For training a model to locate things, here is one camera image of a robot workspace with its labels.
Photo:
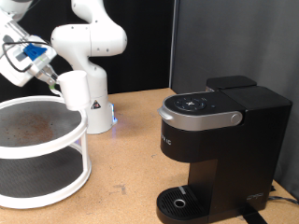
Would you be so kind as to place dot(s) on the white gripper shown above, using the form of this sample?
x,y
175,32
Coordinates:
x,y
18,77

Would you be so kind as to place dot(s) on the white mug with green tape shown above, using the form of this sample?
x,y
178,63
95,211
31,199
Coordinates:
x,y
74,91

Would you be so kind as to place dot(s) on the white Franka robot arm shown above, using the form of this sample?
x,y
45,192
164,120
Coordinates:
x,y
93,40

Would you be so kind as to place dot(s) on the black Keurig coffee machine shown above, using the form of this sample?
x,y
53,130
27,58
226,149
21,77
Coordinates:
x,y
243,155

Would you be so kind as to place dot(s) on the white two-tier turntable stand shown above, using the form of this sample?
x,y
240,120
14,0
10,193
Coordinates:
x,y
43,151

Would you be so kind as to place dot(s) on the black drip tray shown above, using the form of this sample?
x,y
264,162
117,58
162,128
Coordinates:
x,y
193,206

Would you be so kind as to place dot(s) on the black tape strip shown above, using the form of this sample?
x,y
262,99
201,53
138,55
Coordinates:
x,y
253,217

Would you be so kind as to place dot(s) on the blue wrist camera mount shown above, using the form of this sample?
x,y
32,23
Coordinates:
x,y
34,51

